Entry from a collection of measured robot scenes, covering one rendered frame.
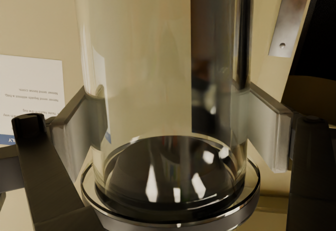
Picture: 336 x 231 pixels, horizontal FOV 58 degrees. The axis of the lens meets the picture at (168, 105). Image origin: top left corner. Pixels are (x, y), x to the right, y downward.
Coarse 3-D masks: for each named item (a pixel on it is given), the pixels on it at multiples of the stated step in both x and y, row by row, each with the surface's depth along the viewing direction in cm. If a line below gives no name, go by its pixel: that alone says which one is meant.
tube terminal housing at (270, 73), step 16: (256, 0) 34; (272, 0) 28; (256, 16) 33; (272, 16) 28; (304, 16) 28; (256, 32) 32; (272, 32) 28; (256, 48) 32; (256, 64) 31; (272, 64) 30; (288, 64) 30; (256, 80) 31; (272, 80) 31; (272, 96) 31; (256, 160) 35; (272, 176) 36; (288, 176) 36; (272, 192) 37; (288, 192) 37
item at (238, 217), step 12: (84, 204) 17; (252, 204) 16; (228, 216) 14; (240, 216) 15; (108, 228) 15; (120, 228) 14; (132, 228) 14; (144, 228) 14; (156, 228) 14; (168, 228) 14; (180, 228) 14; (192, 228) 14; (204, 228) 14; (216, 228) 14; (228, 228) 15
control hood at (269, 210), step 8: (264, 200) 36; (272, 200) 37; (280, 200) 37; (256, 208) 35; (264, 208) 35; (272, 208) 35; (280, 208) 36; (256, 216) 35; (264, 216) 35; (272, 216) 35; (280, 216) 35; (248, 224) 35; (256, 224) 35; (264, 224) 35; (272, 224) 35; (280, 224) 35
